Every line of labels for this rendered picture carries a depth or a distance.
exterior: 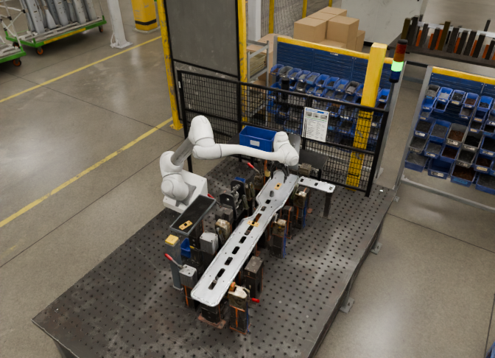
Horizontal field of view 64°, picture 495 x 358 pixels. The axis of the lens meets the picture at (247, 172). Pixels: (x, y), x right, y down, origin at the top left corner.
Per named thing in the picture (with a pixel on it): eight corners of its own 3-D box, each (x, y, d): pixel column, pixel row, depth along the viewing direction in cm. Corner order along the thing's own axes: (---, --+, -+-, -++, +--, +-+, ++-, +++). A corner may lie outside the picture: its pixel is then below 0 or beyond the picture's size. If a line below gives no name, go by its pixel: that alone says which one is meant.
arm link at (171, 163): (159, 181, 323) (155, 157, 330) (177, 180, 332) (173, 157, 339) (198, 138, 264) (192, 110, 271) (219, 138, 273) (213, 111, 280)
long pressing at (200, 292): (219, 310, 226) (219, 309, 225) (186, 296, 234) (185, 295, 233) (300, 177, 326) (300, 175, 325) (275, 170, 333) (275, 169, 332)
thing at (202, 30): (253, 150, 535) (253, -9, 415) (247, 155, 525) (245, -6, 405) (177, 124, 593) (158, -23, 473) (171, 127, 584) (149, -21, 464)
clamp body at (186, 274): (196, 314, 257) (191, 279, 235) (181, 308, 261) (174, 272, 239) (203, 303, 264) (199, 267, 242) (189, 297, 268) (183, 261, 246)
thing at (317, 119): (325, 143, 337) (330, 110, 319) (300, 137, 345) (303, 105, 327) (326, 142, 339) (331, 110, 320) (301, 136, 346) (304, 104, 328)
